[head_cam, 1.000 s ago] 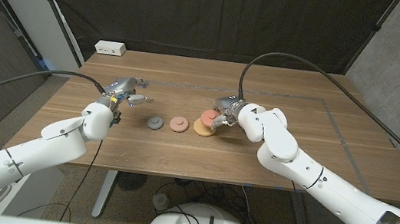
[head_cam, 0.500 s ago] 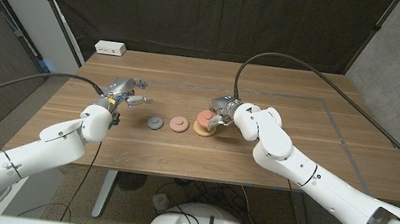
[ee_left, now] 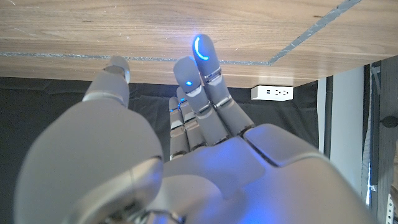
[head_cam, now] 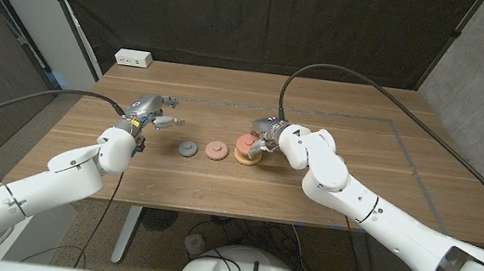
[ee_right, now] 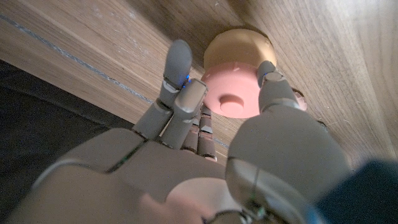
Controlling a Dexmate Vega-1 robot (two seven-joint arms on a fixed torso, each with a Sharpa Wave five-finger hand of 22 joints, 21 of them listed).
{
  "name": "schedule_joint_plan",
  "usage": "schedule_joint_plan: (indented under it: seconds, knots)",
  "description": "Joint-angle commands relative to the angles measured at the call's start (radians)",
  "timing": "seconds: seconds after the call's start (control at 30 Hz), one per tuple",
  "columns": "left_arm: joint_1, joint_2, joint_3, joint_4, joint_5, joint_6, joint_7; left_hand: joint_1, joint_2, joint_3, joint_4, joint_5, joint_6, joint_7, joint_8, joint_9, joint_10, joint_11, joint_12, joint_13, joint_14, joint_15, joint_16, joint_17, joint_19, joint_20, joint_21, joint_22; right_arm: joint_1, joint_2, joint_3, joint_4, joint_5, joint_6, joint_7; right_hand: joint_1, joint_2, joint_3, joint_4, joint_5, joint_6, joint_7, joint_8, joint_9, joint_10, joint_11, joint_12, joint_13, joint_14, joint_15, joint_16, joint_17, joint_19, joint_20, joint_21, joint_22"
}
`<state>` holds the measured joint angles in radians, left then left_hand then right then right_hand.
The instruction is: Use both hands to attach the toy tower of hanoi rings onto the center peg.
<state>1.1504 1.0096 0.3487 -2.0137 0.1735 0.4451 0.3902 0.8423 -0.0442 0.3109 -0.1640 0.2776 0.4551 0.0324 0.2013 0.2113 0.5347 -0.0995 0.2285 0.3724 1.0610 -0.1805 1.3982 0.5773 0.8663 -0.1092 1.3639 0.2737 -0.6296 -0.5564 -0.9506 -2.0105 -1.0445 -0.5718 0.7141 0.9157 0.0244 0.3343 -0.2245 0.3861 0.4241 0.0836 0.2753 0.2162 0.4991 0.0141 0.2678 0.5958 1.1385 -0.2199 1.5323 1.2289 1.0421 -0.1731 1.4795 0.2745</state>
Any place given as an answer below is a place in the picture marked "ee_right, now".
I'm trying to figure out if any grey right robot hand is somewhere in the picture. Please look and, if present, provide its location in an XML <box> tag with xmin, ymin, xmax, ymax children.
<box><xmin>0</xmin><ymin>39</ymin><xmax>352</xmax><ymax>224</ymax></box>

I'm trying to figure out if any coral red ring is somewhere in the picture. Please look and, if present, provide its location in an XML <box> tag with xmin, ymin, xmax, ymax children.
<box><xmin>200</xmin><ymin>61</ymin><xmax>265</xmax><ymax>119</ymax></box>

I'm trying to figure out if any blue right wrist connector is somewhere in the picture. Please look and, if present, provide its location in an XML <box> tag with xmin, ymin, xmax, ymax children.
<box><xmin>315</xmin><ymin>158</ymin><xmax>398</xmax><ymax>224</ymax></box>

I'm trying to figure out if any large orange ring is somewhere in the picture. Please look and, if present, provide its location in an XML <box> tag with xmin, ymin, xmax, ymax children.
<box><xmin>203</xmin><ymin>28</ymin><xmax>277</xmax><ymax>71</ymax></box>

